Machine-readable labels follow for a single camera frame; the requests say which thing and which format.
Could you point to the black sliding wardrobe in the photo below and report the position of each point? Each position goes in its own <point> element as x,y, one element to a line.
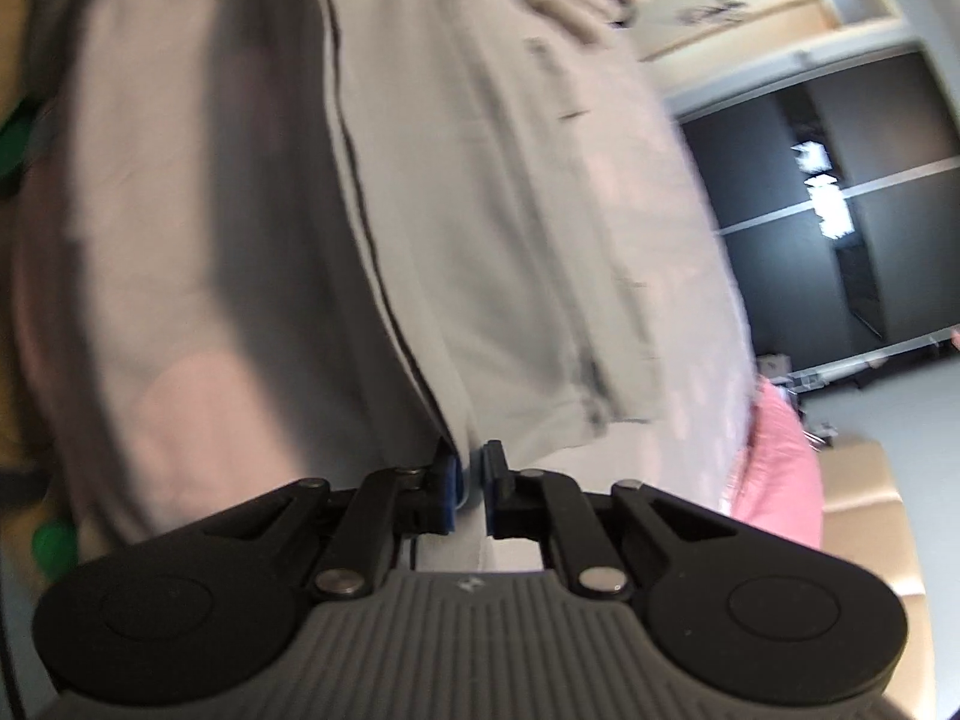
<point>757,240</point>

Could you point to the light blue shirt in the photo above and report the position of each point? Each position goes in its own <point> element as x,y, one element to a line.
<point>487,240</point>

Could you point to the cream padded headboard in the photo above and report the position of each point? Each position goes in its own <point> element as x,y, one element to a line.
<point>862,525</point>

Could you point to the polka dot bed sheet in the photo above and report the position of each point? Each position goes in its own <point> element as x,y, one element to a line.
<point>135,277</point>

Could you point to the white nightstand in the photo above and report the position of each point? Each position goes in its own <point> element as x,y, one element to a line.
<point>795,390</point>

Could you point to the green object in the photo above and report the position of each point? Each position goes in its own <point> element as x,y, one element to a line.
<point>54,551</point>
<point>16,142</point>

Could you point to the pink pillow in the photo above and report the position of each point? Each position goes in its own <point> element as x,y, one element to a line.
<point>780,465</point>

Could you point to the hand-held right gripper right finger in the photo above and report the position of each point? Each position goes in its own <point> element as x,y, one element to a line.
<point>492,489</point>

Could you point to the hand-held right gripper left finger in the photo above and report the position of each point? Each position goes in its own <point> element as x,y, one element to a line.
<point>450,486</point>

